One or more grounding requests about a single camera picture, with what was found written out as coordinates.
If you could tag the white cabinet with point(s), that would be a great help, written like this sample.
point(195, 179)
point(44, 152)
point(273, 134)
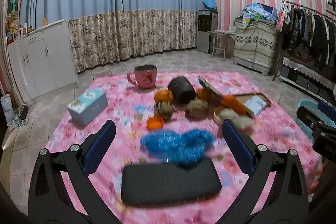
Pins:
point(42, 61)

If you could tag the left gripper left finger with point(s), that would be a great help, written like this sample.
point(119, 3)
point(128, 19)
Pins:
point(49, 201)

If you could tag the low tv cabinet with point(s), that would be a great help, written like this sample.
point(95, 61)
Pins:
point(300, 75)

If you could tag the beige paper napkin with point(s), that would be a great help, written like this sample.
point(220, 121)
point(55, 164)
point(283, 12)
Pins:
point(241, 122)

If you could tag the orange plastic bag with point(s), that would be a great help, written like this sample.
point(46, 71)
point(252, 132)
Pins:
point(231, 102)

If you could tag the pink floral tablecloth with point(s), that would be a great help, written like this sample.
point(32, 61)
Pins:
point(130, 108)

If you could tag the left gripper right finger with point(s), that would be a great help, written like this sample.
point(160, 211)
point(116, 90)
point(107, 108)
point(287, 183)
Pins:
point(287, 201)

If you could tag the blue floral curtain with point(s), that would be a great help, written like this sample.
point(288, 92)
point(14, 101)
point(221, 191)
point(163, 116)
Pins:
point(105, 31)

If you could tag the brown paper ball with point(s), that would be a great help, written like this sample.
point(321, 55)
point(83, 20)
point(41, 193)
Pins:
point(164, 110)

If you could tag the teal plastic basket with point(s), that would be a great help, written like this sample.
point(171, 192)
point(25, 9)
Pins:
point(308, 117)

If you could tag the orange bottle cap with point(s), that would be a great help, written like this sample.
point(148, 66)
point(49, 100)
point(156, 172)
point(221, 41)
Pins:
point(154, 123)

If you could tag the brown phone case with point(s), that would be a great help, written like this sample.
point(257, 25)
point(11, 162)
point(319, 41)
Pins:
point(243, 97)

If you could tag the small folding table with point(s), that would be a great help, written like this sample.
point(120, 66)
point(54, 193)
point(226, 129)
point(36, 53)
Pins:
point(220, 39)

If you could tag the black rectangular pouch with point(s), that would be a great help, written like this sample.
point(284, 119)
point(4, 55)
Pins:
point(165, 184)

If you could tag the light blue booklet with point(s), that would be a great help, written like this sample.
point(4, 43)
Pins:
point(255, 104)

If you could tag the pink mug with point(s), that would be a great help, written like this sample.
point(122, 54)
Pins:
point(143, 76)

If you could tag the blue covered pot plant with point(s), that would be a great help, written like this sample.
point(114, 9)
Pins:
point(209, 5)

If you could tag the blue tissue box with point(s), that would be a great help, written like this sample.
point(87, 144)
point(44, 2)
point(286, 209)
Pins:
point(88, 106)

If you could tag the water dispenser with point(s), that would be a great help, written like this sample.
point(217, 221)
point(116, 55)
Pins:
point(207, 22)

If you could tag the orange fruit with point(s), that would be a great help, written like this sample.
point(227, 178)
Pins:
point(163, 95)
point(204, 94)

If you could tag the round metal tin lid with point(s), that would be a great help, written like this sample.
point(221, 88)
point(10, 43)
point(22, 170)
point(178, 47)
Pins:
point(216, 116)

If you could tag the blue plastic bag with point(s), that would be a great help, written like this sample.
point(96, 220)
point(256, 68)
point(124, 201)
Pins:
point(184, 148)

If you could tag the clothes rack with clothes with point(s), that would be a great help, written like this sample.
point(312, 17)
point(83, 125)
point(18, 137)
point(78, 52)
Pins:
point(306, 42)

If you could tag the pile of clothes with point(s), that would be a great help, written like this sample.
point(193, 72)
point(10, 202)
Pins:
point(257, 11)

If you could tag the covered storage cabinet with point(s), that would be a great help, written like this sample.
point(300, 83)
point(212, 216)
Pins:
point(255, 45)

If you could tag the black cylindrical cup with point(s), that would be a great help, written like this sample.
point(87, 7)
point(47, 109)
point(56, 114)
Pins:
point(182, 90)

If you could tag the printed snack wrapper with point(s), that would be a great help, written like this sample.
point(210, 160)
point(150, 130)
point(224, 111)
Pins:
point(217, 95)

